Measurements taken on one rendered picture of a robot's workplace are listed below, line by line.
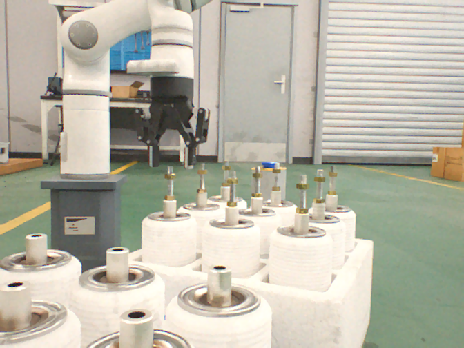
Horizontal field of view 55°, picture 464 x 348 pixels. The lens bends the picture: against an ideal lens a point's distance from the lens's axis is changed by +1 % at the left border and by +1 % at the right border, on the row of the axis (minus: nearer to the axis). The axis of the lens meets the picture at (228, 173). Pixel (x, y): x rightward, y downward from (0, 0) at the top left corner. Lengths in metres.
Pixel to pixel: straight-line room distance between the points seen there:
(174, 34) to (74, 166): 0.36
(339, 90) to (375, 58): 0.63
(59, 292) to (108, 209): 0.43
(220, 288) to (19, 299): 0.16
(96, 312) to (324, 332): 0.33
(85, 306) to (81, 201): 0.50
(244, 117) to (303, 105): 0.81
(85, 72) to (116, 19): 0.13
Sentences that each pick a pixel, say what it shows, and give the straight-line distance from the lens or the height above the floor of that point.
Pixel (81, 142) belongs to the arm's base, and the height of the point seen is 0.38.
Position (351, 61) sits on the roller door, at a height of 1.37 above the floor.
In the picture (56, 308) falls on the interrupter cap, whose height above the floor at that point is 0.25.
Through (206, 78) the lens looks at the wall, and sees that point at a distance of 5.93.
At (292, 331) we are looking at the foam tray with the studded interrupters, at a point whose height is 0.13.
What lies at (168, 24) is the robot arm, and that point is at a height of 0.58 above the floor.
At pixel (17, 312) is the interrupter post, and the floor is 0.26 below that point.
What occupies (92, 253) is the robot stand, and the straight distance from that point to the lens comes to 0.95.
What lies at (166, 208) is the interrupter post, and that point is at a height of 0.27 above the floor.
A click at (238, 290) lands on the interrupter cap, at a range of 0.43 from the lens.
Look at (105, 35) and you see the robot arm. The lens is 0.95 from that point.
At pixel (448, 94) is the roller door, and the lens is 6.74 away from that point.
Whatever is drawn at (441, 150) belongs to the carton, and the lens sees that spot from 4.89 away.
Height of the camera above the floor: 0.40
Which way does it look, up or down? 5 degrees down
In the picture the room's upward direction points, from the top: 1 degrees clockwise
